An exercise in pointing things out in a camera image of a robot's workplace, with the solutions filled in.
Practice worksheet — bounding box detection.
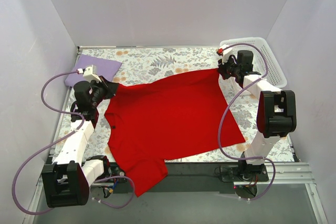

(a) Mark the white plastic basket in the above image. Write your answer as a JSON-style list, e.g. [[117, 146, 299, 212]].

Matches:
[[219, 37, 287, 88]]

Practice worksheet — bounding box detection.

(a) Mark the red t-shirt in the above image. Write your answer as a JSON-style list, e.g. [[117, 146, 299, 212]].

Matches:
[[104, 68, 247, 198]]

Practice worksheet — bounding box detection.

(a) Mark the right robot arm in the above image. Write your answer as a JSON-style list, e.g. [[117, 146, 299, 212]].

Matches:
[[217, 48, 297, 181]]

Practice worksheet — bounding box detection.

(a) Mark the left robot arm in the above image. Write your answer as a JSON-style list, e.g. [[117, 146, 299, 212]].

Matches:
[[41, 80, 119, 208]]

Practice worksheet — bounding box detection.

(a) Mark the folded lavender t-shirt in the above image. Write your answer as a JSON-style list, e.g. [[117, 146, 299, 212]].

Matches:
[[65, 55, 122, 87]]

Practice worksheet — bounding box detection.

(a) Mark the floral table mat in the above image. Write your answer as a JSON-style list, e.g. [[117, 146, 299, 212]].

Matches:
[[51, 47, 295, 163]]

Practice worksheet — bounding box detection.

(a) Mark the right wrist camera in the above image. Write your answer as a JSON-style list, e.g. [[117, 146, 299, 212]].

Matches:
[[216, 44, 233, 61]]

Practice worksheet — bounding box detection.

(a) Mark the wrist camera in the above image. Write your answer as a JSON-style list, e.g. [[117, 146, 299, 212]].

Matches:
[[216, 44, 233, 61], [77, 65, 102, 83]]

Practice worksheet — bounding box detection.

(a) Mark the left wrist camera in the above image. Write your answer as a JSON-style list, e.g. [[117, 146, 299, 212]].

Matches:
[[77, 65, 102, 83]]

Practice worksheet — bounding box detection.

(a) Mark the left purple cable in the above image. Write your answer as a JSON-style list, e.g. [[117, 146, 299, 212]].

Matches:
[[12, 70, 137, 216]]

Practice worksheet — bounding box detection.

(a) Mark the purple cable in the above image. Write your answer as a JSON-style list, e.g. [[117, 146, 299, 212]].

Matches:
[[218, 42, 276, 201], [12, 70, 137, 216]]

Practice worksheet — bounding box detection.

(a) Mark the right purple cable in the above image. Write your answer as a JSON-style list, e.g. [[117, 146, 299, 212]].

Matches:
[[218, 42, 276, 201]]

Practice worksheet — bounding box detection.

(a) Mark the aluminium frame rail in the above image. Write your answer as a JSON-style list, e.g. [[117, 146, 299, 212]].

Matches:
[[24, 162, 327, 223]]

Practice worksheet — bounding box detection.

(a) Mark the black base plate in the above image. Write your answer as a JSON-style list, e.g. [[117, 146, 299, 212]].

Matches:
[[99, 161, 270, 196]]

